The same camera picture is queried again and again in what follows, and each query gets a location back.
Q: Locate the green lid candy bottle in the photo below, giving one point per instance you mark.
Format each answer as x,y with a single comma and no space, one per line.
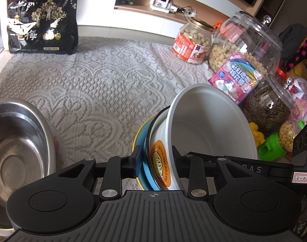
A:
271,148

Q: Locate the white lace tablecloth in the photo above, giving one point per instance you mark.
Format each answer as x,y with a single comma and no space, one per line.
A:
93,85

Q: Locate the blue enamel bowl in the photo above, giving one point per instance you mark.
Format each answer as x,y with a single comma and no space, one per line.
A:
148,179

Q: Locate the large clear peanut jar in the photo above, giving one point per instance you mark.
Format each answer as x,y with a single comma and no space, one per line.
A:
244,37

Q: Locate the peanut jar with red label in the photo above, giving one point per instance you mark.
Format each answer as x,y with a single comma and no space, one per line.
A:
191,45

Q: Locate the clear sunflower seed jar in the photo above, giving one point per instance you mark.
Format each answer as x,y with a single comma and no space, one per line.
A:
266,105

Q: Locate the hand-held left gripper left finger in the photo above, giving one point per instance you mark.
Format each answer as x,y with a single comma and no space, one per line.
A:
135,161

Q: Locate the yellow duck toy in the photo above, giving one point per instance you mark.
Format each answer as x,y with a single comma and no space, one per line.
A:
256,133

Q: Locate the white plastic bowl orange label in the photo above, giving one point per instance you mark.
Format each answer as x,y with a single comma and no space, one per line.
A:
206,121

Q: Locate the white wall cabinet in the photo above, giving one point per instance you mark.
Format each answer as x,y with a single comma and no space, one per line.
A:
143,22

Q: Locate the pink candy packet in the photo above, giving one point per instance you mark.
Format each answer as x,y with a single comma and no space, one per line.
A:
234,78

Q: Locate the black printed snack bag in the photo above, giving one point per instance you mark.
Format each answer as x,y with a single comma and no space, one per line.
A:
42,30

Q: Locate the stainless steel bowl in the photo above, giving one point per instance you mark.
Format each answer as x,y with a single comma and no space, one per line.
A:
19,156

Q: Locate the clear jar with colourful sweets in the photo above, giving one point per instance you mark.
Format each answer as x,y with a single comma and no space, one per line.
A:
303,98

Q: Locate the white power strip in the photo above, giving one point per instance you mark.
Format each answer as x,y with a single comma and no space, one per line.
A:
188,11

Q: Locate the black pink dotted garment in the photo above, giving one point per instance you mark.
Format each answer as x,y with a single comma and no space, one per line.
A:
297,42

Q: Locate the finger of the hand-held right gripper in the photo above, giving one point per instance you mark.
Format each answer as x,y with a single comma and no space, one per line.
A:
210,157

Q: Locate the blue plate with yellow rim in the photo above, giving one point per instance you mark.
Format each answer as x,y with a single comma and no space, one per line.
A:
137,141

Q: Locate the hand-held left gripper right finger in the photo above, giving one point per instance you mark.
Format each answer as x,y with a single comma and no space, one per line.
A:
198,174

